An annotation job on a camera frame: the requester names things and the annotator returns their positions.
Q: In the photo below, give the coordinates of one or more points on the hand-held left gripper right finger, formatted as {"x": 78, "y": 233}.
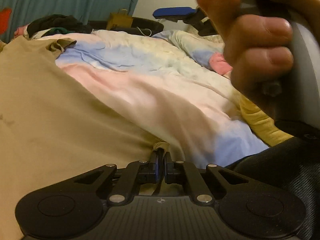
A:
{"x": 168, "y": 172}

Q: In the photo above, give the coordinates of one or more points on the pastel tie-dye blanket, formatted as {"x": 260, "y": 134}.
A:
{"x": 150, "y": 92}

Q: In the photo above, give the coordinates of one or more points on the yellow paper bag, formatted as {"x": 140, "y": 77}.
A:
{"x": 119, "y": 20}

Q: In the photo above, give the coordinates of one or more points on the person's right hand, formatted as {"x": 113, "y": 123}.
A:
{"x": 255, "y": 37}

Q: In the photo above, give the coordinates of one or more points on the pile of mixed clothes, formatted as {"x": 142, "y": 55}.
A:
{"x": 57, "y": 25}

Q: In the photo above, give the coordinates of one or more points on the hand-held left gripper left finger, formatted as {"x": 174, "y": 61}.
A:
{"x": 157, "y": 167}

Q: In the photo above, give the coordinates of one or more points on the pink cloth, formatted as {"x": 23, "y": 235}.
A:
{"x": 220, "y": 63}

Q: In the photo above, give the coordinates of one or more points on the tan printed t-shirt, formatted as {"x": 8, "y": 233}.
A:
{"x": 50, "y": 105}

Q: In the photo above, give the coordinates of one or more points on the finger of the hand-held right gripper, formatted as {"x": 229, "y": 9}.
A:
{"x": 175, "y": 12}

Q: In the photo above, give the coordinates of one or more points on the yellow cloth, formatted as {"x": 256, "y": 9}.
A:
{"x": 262, "y": 122}

